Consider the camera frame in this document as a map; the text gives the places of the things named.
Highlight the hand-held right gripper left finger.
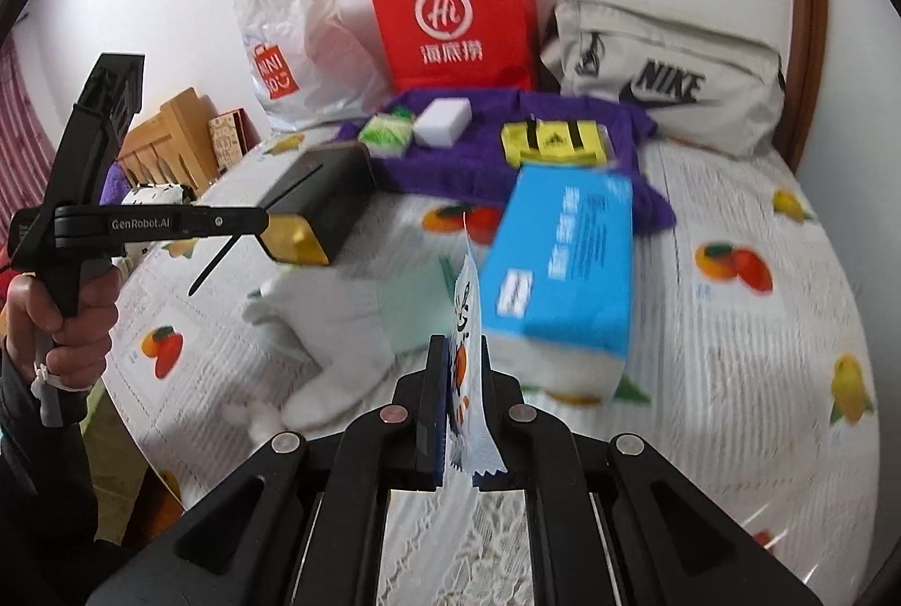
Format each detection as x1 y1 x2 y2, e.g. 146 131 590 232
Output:
84 333 453 606

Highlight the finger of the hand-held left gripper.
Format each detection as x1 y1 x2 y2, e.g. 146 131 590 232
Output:
189 206 272 293

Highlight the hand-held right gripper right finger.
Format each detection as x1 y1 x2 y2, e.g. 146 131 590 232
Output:
479 333 824 606

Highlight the dark rectangular box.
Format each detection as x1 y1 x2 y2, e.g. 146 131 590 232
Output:
255 145 374 268

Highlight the white orange snack packet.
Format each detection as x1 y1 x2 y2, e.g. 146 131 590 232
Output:
443 229 509 491

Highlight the blue tissue packet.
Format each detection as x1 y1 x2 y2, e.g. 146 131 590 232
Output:
480 166 635 360

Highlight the person's left forearm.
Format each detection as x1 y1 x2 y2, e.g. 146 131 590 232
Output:
0 338 142 606

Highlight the person's left hand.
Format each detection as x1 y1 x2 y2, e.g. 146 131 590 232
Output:
3 271 121 392

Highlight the purple cloth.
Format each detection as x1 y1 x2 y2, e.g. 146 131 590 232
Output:
100 166 131 206

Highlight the black spotted white cloth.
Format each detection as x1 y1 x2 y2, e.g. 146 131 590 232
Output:
121 181 198 206

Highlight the patterned gift box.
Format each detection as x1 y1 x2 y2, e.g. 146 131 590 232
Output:
209 109 247 174

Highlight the pink striped curtain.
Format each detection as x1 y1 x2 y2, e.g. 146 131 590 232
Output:
0 32 57 213

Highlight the wooden headboard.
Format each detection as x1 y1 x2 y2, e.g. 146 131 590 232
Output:
116 88 247 191

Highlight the light green cloth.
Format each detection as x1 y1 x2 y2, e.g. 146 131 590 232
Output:
376 275 458 355

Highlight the white plush toy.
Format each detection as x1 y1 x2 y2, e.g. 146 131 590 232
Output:
225 275 405 438

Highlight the green packet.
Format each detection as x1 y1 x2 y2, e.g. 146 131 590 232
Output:
358 112 416 160

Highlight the purple towel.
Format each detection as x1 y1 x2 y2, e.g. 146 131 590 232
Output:
331 88 677 234

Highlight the fruit print bedsheet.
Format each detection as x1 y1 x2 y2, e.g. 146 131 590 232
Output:
102 131 881 606

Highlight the white sponge block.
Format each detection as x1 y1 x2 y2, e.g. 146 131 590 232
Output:
413 97 472 148

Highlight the white plastic bag orange logo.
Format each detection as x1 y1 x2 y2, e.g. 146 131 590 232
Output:
231 0 388 132

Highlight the yellow black pouch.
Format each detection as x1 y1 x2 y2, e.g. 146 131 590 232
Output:
501 120 608 169

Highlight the orange object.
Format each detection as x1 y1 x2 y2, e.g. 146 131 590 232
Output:
144 471 185 533

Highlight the grey waist bag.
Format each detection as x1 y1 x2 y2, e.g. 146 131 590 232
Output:
541 0 788 157

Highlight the brown wooden door frame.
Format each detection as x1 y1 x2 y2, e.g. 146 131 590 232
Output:
778 0 828 174

